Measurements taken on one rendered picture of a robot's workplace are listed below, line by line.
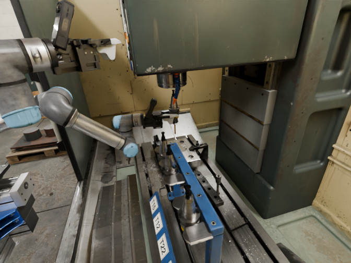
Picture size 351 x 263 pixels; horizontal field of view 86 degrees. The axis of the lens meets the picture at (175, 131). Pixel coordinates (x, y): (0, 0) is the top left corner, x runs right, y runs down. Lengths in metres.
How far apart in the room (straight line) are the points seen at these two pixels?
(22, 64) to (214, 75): 1.94
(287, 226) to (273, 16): 1.17
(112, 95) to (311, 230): 1.92
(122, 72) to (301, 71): 1.53
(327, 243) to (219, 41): 1.26
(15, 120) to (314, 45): 1.02
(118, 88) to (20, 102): 1.54
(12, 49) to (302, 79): 0.97
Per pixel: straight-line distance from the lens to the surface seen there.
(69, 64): 0.60
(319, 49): 1.01
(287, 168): 1.21
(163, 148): 0.80
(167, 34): 0.68
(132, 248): 1.12
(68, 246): 1.19
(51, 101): 0.95
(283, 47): 0.91
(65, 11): 0.60
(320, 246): 1.49
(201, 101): 2.28
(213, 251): 0.64
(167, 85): 0.97
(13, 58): 0.55
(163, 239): 0.89
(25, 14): 1.26
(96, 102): 2.09
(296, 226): 1.52
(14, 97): 0.56
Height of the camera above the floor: 1.68
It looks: 27 degrees down
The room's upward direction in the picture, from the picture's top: 3 degrees counter-clockwise
